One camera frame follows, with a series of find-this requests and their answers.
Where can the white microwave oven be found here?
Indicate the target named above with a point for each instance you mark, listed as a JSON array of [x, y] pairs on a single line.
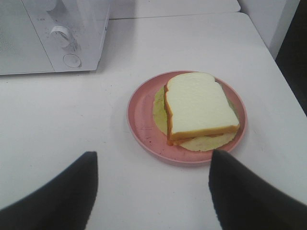
[[44, 36]]

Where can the round door release button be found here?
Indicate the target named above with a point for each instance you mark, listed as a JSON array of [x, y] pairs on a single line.
[[72, 60]]

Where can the pink round plate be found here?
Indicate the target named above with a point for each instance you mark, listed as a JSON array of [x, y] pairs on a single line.
[[149, 137]]

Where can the white bread sandwich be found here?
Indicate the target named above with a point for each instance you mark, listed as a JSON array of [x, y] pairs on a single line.
[[193, 111]]

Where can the white lower microwave knob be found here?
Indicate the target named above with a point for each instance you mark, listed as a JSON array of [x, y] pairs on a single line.
[[61, 35]]

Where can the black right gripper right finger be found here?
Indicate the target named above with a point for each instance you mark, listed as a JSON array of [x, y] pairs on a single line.
[[244, 201]]

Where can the white microwave door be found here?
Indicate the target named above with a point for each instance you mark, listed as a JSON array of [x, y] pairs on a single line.
[[21, 51]]

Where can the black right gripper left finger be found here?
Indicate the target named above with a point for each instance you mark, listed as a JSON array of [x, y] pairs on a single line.
[[64, 203]]

